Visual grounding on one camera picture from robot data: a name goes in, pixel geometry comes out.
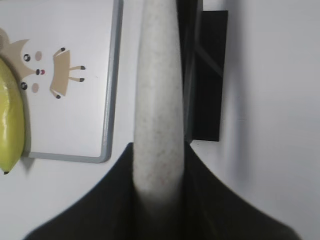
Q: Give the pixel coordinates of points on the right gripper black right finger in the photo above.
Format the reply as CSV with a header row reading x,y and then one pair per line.
x,y
211,211

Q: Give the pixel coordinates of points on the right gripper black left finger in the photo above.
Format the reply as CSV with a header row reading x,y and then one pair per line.
x,y
106,212

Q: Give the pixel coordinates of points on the cleaver knife with white handle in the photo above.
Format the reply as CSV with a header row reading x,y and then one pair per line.
x,y
158,127

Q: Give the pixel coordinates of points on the yellow plastic banana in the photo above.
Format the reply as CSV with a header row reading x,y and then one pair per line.
x,y
12,120

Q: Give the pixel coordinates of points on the white grey-rimmed cutting board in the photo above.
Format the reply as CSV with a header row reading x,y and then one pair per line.
x,y
65,57

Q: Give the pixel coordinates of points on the black knife stand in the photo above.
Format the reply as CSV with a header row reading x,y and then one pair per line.
x,y
202,35

